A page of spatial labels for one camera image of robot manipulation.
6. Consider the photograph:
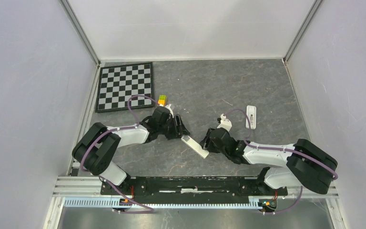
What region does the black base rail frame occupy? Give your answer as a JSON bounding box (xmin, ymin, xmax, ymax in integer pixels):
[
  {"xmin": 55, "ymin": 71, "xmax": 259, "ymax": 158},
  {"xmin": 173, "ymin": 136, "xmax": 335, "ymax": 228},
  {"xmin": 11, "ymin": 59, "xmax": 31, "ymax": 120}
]
[{"xmin": 117, "ymin": 168, "xmax": 288, "ymax": 205}]

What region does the white remote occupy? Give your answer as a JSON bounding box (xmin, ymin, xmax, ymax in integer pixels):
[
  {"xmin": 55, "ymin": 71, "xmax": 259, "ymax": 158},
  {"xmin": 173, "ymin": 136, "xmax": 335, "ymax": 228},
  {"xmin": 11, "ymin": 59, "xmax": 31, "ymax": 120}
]
[{"xmin": 181, "ymin": 135, "xmax": 209, "ymax": 159}]

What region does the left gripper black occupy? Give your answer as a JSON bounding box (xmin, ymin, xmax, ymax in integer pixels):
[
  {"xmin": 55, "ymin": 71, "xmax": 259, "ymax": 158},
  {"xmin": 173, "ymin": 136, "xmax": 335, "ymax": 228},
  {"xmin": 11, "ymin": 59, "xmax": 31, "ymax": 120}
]
[{"xmin": 158, "ymin": 114, "xmax": 189, "ymax": 140}]

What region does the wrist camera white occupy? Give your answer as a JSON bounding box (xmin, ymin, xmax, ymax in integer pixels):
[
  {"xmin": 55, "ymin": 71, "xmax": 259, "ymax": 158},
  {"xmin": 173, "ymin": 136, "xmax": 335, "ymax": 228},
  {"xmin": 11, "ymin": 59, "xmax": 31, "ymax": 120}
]
[
  {"xmin": 217, "ymin": 114, "xmax": 232, "ymax": 132},
  {"xmin": 165, "ymin": 104, "xmax": 174, "ymax": 116}
]

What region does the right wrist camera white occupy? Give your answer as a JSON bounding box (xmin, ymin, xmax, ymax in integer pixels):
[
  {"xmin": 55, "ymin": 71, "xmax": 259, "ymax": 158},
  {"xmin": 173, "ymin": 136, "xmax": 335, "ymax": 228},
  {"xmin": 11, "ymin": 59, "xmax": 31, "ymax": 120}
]
[{"xmin": 217, "ymin": 114, "xmax": 232, "ymax": 132}]

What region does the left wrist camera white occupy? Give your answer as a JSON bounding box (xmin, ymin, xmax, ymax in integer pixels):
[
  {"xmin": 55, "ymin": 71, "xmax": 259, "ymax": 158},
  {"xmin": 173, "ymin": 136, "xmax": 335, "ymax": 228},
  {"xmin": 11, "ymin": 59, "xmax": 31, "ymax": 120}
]
[{"xmin": 165, "ymin": 104, "xmax": 174, "ymax": 116}]

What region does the black white chessboard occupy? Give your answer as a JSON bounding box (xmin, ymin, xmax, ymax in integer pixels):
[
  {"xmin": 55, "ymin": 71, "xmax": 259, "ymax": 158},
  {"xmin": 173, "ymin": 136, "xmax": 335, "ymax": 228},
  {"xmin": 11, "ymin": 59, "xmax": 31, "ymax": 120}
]
[{"xmin": 95, "ymin": 62, "xmax": 155, "ymax": 113}]

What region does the white remote control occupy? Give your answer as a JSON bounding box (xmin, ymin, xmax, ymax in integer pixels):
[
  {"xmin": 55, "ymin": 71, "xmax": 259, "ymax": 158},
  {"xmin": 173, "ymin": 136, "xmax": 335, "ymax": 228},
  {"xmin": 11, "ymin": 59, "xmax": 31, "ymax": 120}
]
[{"xmin": 245, "ymin": 105, "xmax": 257, "ymax": 130}]

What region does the green yellow orange brick stack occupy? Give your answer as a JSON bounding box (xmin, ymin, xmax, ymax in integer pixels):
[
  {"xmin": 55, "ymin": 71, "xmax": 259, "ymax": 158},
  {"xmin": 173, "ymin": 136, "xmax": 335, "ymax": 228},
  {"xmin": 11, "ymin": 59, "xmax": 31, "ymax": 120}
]
[{"xmin": 157, "ymin": 94, "xmax": 167, "ymax": 106}]

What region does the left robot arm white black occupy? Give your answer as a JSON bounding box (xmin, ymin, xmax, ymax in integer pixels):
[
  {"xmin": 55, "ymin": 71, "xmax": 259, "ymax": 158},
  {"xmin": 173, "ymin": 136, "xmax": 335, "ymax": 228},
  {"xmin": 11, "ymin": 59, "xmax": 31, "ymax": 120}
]
[{"xmin": 72, "ymin": 106, "xmax": 190, "ymax": 194}]

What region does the white cable duct comb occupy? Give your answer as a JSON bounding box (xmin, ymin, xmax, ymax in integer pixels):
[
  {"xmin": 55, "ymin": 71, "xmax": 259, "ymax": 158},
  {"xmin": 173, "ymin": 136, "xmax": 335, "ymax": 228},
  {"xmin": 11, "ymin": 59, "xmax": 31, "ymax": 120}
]
[{"xmin": 63, "ymin": 197, "xmax": 262, "ymax": 210}]

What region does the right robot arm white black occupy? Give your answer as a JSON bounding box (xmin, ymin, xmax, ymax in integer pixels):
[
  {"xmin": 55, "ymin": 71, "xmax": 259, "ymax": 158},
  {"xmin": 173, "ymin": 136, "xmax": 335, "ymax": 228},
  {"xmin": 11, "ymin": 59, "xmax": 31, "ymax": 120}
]
[{"xmin": 200, "ymin": 128, "xmax": 338, "ymax": 195}]

